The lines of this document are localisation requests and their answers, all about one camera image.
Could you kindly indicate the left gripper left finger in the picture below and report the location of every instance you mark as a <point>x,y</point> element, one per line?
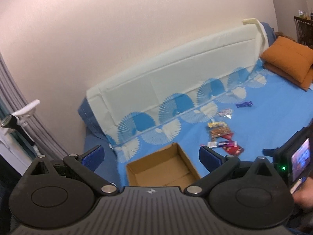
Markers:
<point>83,166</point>

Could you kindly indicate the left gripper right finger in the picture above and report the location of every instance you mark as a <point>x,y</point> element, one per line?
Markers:
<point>220,167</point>

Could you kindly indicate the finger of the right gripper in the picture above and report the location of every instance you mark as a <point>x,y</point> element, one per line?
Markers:
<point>269,152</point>

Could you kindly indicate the red white snack stick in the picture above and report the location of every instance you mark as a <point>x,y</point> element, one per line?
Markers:
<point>213,145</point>

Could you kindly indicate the red snack packet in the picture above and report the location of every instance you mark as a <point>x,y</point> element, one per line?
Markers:
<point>234,150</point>

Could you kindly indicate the mixed nuts bag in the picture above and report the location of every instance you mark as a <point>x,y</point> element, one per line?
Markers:
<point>218,132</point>

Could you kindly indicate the purple chocolate bar wrapper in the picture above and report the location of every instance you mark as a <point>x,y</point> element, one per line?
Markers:
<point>244,104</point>

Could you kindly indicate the clear candy bag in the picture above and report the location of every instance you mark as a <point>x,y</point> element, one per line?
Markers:
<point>225,113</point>

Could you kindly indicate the yellow snack bar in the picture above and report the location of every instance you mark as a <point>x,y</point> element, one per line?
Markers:
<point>216,124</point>

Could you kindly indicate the person's right hand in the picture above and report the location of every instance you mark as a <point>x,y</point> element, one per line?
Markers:
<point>304,196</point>

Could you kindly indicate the blue denim sofa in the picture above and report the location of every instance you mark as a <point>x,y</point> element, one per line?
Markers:
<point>108,169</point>

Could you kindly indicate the brown cardboard box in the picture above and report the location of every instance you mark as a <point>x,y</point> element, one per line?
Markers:
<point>167,167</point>

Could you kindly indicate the blue fan-pattern sofa cover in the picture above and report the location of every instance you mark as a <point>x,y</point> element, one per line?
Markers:
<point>172,97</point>

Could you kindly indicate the lower orange cushion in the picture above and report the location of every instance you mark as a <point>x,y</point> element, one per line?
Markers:
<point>304,85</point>

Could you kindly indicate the orange cushion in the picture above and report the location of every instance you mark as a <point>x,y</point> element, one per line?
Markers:
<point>304,85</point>
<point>289,56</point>

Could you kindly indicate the white phone holder clamp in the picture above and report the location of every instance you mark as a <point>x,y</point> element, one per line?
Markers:
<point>18,119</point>

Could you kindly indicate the dark wooden chair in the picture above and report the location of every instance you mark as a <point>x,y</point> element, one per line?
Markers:
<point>304,31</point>

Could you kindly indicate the camera screen on gripper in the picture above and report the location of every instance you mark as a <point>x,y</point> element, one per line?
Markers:
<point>300,159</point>

